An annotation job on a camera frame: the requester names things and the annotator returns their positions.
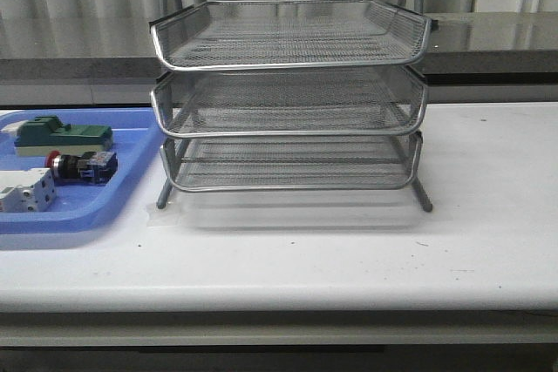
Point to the red emergency stop button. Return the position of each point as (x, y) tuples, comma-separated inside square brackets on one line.
[(94, 168)]

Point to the silver mesh top tray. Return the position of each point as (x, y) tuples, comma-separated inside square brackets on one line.
[(254, 35)]

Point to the blue plastic tray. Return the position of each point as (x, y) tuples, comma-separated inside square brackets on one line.
[(79, 205)]

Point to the grey background counter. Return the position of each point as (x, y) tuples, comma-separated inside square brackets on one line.
[(67, 62)]

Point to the grey metal rack frame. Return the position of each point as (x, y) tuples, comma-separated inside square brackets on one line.
[(277, 95)]

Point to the green electrical switch block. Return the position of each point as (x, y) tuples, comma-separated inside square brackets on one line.
[(38, 136)]

